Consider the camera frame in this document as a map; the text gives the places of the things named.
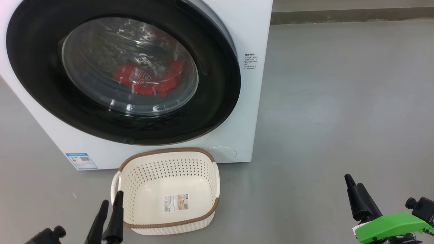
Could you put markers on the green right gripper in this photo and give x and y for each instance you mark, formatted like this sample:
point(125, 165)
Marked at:
point(393, 225)

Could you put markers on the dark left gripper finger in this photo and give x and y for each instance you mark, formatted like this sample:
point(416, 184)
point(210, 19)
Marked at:
point(97, 223)
point(116, 220)

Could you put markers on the red basketball jersey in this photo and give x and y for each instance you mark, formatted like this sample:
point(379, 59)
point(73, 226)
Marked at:
point(142, 86)

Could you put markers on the dark round washing machine door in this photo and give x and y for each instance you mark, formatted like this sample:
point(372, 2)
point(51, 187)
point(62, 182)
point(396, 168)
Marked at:
point(40, 67)

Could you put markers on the cream basket with brown rim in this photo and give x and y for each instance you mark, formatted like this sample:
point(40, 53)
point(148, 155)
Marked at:
point(190, 176)

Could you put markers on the white front-load washing machine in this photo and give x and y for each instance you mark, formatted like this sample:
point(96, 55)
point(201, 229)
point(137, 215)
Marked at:
point(251, 112)

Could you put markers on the paper product label sticker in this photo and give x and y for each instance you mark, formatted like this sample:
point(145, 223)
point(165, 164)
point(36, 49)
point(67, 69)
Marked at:
point(176, 203)

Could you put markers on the black text notice label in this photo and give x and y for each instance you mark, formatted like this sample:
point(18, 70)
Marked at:
point(250, 61)

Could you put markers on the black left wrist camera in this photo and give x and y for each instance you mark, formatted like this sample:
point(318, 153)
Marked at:
point(47, 236)

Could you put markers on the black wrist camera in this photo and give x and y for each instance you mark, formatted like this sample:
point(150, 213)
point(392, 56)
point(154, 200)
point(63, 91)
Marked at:
point(423, 210)
point(47, 236)

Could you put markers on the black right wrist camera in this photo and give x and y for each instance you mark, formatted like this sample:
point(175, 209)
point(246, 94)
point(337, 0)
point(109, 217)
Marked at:
point(423, 210)

